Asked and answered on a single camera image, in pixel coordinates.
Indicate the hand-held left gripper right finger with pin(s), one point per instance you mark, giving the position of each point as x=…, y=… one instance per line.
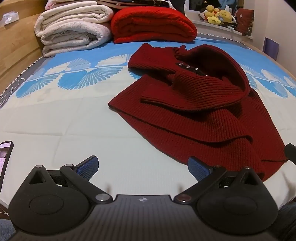
x=197, y=168

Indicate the dark red knit sweater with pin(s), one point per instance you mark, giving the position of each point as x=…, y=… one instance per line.
x=196, y=111

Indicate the dark red cushion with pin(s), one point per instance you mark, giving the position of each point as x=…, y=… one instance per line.
x=245, y=20

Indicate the white folded blanket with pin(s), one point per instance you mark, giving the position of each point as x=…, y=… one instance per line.
x=74, y=37
x=74, y=15

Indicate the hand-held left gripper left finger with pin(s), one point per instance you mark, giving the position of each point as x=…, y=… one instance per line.
x=89, y=167

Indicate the blue and white bed sheet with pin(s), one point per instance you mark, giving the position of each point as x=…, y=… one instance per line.
x=69, y=115

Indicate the white windowsill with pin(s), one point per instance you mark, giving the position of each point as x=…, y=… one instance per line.
x=208, y=26

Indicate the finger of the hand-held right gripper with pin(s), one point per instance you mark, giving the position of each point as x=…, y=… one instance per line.
x=291, y=151

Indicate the pink folded cloth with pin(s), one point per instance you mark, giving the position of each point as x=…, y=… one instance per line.
x=67, y=3

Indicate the yellow plush toy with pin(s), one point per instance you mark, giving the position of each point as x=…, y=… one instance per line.
x=211, y=9
x=215, y=21
x=226, y=15

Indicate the bright red folded knit blanket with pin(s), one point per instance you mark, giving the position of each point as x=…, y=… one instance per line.
x=150, y=23

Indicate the dark patterned folded cloth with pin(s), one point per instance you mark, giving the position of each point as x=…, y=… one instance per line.
x=138, y=2

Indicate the black smartphone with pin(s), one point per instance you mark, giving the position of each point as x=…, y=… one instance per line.
x=5, y=160

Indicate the clear plastic bag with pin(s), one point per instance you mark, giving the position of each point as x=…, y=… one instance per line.
x=8, y=18

